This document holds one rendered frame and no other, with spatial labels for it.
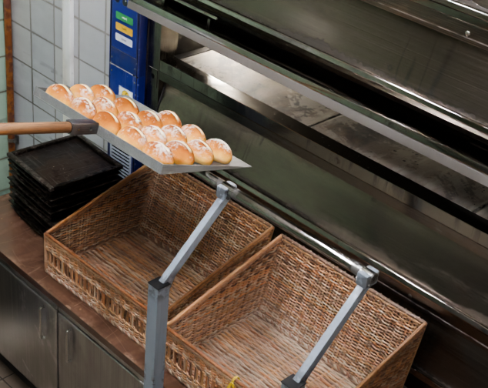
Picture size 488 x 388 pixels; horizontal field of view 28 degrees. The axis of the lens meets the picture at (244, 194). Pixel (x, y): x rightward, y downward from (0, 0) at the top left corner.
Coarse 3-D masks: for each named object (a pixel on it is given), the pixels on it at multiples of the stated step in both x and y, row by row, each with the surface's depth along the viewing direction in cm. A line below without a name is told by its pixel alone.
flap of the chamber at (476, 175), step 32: (160, 0) 302; (192, 32) 277; (224, 32) 283; (256, 64) 262; (288, 64) 267; (320, 96) 249; (352, 96) 252; (384, 96) 258; (384, 128) 236; (416, 128) 240; (448, 128) 245; (448, 160) 225; (480, 160) 228
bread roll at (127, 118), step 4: (120, 112) 268; (124, 112) 267; (128, 112) 267; (132, 112) 268; (116, 116) 268; (120, 116) 267; (124, 116) 266; (128, 116) 265; (132, 116) 265; (136, 116) 266; (120, 120) 266; (124, 120) 265; (128, 120) 265; (132, 120) 265; (136, 120) 265; (140, 120) 266; (124, 124) 265; (128, 124) 265; (132, 124) 264; (136, 124) 265; (140, 124) 266; (140, 128) 265
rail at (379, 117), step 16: (144, 0) 290; (176, 16) 281; (208, 32) 273; (240, 48) 265; (272, 64) 258; (304, 80) 251; (336, 96) 245; (368, 112) 239; (400, 128) 233; (432, 144) 228; (464, 160) 222
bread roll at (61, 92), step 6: (54, 84) 274; (60, 84) 274; (48, 90) 273; (54, 90) 271; (60, 90) 271; (66, 90) 271; (54, 96) 271; (60, 96) 270; (66, 96) 270; (72, 96) 272; (66, 102) 270
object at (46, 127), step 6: (0, 126) 235; (6, 126) 236; (12, 126) 237; (18, 126) 239; (24, 126) 240; (30, 126) 241; (36, 126) 243; (42, 126) 244; (48, 126) 246; (54, 126) 247; (60, 126) 249; (66, 126) 250; (0, 132) 235; (6, 132) 236; (12, 132) 238; (18, 132) 239; (24, 132) 241; (30, 132) 242; (36, 132) 244; (42, 132) 245; (48, 132) 247; (54, 132) 248; (60, 132) 250; (66, 132) 252
